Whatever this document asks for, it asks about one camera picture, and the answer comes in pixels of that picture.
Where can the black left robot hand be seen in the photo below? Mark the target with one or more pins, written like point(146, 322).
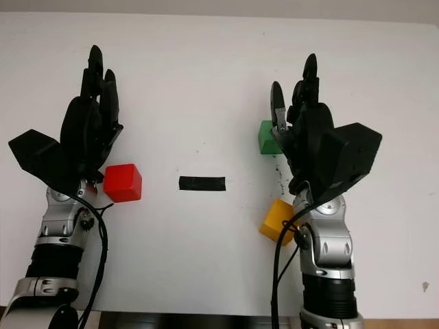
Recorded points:
point(85, 130)

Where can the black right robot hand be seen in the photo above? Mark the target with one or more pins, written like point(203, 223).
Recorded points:
point(308, 130)

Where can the green wooden block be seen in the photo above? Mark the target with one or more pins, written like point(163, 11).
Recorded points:
point(265, 140)

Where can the red wooden block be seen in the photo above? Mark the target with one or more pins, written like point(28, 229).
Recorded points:
point(123, 183)

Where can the yellow wooden block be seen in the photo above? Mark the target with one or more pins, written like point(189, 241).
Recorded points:
point(274, 219)

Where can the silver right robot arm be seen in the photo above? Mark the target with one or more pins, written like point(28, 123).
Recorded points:
point(329, 240)

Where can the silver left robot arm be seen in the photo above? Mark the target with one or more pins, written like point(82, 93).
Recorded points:
point(58, 214)

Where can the black tape strip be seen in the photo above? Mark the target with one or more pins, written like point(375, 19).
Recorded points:
point(202, 183)

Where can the dark robot torso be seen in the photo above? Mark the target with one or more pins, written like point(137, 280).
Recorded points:
point(171, 321)

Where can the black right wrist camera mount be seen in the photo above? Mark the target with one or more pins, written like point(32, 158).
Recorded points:
point(350, 154)

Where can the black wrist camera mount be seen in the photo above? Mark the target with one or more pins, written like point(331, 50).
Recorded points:
point(37, 150)
point(350, 154)

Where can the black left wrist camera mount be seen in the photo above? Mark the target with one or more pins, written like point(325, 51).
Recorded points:
point(37, 150)

